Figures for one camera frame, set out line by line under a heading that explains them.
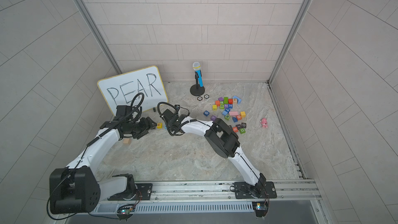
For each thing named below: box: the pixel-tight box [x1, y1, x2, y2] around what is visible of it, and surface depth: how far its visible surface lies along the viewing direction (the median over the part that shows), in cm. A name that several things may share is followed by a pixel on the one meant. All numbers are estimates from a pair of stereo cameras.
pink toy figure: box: [259, 117, 268, 129], surface depth 95 cm
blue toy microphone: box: [192, 61, 204, 88], surface depth 97 cm
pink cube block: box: [229, 110, 239, 116], surface depth 101 cm
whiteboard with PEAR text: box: [97, 65, 169, 117], surface depth 91 cm
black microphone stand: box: [190, 71, 205, 96], surface depth 114 cm
